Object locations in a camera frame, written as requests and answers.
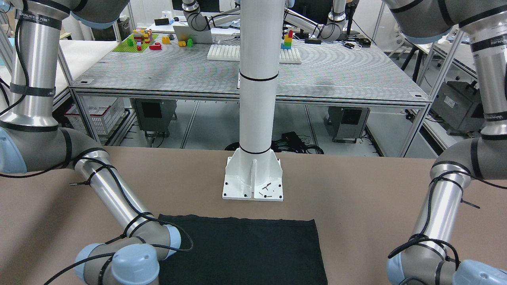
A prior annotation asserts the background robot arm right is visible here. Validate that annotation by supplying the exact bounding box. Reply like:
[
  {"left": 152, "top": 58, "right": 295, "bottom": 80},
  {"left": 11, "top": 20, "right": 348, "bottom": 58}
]
[{"left": 284, "top": 0, "right": 347, "bottom": 42}]

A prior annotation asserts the white egg-crate tray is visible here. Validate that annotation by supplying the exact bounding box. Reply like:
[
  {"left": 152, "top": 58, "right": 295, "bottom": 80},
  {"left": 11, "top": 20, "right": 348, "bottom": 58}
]
[{"left": 207, "top": 44, "right": 302, "bottom": 64}]

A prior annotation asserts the stacked colourful brick tower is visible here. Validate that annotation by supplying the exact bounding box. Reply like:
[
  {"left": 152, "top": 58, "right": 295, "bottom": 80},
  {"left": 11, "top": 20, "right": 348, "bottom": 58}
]
[{"left": 280, "top": 30, "right": 294, "bottom": 50}]

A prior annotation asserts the grey control box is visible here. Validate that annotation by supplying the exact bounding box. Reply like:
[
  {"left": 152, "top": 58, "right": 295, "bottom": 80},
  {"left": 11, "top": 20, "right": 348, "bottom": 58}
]
[
  {"left": 327, "top": 106, "right": 370, "bottom": 144},
  {"left": 130, "top": 99, "right": 176, "bottom": 137}
]

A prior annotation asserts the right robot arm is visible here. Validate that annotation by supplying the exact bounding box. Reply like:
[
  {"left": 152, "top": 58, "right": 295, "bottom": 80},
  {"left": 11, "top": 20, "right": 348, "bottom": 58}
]
[{"left": 1, "top": 0, "right": 183, "bottom": 285}]

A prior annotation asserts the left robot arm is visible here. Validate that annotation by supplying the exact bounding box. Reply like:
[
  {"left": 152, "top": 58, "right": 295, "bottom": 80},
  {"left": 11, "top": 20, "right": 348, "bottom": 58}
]
[{"left": 386, "top": 0, "right": 507, "bottom": 285}]

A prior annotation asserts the red lego brick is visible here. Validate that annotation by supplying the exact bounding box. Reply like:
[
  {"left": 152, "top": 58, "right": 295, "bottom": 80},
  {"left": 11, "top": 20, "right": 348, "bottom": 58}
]
[{"left": 149, "top": 43, "right": 162, "bottom": 50}]

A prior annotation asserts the black t-shirt with logo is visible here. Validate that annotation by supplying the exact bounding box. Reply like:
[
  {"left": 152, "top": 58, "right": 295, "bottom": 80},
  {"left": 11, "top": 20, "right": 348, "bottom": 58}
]
[{"left": 159, "top": 215, "right": 328, "bottom": 285}]

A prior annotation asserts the green lego baseplate with bricks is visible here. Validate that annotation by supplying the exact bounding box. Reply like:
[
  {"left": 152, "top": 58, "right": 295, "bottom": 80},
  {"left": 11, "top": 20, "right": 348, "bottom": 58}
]
[{"left": 112, "top": 28, "right": 159, "bottom": 53}]

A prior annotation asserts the white plastic basket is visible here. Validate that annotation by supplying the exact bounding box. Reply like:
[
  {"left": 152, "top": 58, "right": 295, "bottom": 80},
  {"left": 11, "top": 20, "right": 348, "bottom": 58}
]
[{"left": 65, "top": 96, "right": 124, "bottom": 136}]

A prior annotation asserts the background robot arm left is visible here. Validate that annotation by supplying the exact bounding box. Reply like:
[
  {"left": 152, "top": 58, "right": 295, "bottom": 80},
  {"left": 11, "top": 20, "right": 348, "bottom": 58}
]
[{"left": 181, "top": 0, "right": 241, "bottom": 31}]

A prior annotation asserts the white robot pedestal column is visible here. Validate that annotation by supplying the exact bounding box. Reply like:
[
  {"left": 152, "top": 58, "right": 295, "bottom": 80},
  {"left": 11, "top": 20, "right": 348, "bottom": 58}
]
[{"left": 222, "top": 0, "right": 286, "bottom": 201}]

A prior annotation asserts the aluminium frame work table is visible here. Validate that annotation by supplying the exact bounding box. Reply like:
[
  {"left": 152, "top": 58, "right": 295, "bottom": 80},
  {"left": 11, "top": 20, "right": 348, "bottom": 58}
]
[{"left": 71, "top": 40, "right": 436, "bottom": 158}]

